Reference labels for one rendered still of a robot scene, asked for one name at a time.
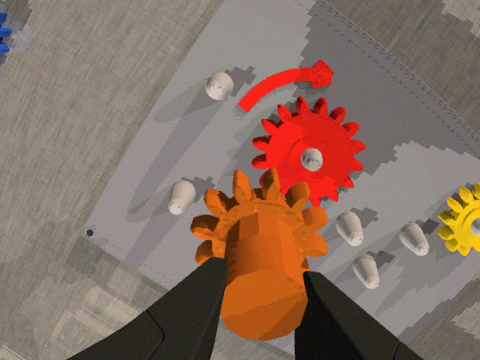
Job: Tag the yellow gear with black stripe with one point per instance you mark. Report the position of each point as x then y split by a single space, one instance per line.
457 232

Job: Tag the orange gear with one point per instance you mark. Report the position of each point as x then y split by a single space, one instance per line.
266 240

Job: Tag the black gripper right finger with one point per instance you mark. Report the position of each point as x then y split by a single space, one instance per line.
335 328

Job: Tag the blue gear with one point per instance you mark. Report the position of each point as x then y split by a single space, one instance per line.
4 32

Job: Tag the red gear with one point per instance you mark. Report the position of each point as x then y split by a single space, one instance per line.
310 129

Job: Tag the red curved arrow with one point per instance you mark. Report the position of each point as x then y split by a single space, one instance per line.
319 75

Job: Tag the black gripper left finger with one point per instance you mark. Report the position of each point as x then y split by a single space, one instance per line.
181 325

